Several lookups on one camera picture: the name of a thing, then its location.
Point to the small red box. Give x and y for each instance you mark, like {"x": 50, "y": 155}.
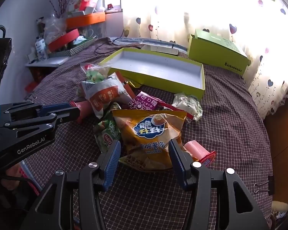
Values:
{"x": 110, "y": 6}

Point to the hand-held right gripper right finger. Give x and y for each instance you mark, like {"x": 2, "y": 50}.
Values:
{"x": 175, "y": 159}

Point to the orange-lidded storage bin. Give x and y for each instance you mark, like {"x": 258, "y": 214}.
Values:
{"x": 86, "y": 20}

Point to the white bottle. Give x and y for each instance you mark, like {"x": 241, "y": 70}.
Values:
{"x": 41, "y": 50}

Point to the heart balloon print curtain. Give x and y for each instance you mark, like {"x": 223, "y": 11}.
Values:
{"x": 182, "y": 4}

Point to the black binder clip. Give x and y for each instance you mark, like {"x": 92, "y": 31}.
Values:
{"x": 271, "y": 184}

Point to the white-green vacuum snack packet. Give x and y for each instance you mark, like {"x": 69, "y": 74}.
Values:
{"x": 187, "y": 104}

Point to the clear peanut bag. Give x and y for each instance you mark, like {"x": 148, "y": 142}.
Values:
{"x": 96, "y": 74}

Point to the shallow yellow-green box tray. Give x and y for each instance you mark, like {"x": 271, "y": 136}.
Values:
{"x": 158, "y": 69}

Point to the wooden wardrobe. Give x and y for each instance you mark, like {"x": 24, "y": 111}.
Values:
{"x": 283, "y": 148}

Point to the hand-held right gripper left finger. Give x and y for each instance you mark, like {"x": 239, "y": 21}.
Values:
{"x": 112, "y": 163}

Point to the white and orange snack bag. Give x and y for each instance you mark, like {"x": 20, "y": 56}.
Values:
{"x": 103, "y": 93}

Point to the light green box lid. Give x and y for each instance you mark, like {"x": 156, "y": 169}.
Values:
{"x": 220, "y": 42}

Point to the small white table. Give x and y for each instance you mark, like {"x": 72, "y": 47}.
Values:
{"x": 48, "y": 61}

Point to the clear plastic bag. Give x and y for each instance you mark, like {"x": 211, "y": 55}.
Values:
{"x": 54, "y": 28}

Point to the pale blue cloth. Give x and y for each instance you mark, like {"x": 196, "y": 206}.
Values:
{"x": 79, "y": 40}

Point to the green snack bag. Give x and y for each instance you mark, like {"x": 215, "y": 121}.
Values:
{"x": 108, "y": 131}

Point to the green-white striped box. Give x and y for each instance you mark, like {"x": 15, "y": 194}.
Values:
{"x": 81, "y": 48}

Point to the pink jelly cup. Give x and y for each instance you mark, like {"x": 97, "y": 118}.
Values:
{"x": 84, "y": 111}
{"x": 194, "y": 148}

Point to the deep yellow-green box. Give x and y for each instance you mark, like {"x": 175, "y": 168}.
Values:
{"x": 206, "y": 57}

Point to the brown checkered bedsheet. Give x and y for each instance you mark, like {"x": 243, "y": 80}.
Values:
{"x": 230, "y": 124}

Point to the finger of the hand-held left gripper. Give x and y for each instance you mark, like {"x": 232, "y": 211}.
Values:
{"x": 57, "y": 107}
{"x": 67, "y": 115}

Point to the red round tin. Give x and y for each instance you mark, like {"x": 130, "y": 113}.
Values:
{"x": 62, "y": 39}

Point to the yellow potato stick bag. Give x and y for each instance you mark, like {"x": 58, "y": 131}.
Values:
{"x": 146, "y": 129}

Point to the grey cabinet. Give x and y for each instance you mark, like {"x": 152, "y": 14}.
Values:
{"x": 114, "y": 24}

